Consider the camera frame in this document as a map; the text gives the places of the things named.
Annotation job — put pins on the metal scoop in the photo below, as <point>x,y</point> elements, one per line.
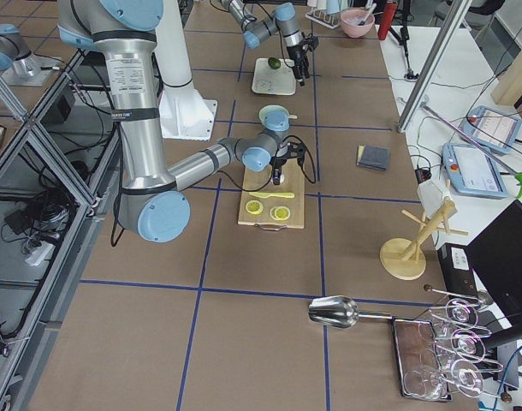
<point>340,311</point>

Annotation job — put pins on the black tripod stick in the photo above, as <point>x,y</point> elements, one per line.
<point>402,37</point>

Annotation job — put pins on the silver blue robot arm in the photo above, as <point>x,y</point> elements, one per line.
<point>153,95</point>
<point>281,23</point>

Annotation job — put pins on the pink bowl with ice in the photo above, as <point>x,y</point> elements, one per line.
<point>354,24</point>

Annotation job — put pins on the wooden cutting board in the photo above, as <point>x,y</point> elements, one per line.
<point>270,205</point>

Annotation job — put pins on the wooden glass tray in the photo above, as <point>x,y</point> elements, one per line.
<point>414,347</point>

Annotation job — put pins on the dark grey sponge cloth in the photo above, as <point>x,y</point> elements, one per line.
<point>373,157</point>

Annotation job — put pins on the yellow toy knife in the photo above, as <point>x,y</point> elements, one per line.
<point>266,195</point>

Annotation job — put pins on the metal grabber stick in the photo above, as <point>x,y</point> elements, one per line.
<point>487,153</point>

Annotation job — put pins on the teach pendant far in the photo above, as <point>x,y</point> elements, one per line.
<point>492,128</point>

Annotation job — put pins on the black monitor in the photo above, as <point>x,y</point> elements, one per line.
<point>496,257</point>

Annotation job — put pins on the teach pendant near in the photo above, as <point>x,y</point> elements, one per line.
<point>471,172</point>

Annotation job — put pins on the wooden mug tree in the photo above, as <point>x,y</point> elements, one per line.
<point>403,258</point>

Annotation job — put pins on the wine glass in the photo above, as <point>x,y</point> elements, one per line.
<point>456,314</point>

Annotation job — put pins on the teach pendant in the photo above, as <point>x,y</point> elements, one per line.
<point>471,172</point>
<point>492,128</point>

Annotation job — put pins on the aluminium frame post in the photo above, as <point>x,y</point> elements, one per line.
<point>450,25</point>

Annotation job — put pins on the light green bowl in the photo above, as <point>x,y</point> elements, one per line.
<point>266,110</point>

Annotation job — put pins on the red bottle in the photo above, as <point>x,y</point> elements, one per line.
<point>386,20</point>

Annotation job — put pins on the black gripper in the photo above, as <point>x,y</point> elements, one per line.
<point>277,163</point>
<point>297,55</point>

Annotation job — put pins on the white rectangular tray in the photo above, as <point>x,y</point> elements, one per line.
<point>274,81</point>

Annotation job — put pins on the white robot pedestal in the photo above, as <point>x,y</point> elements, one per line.
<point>184,114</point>

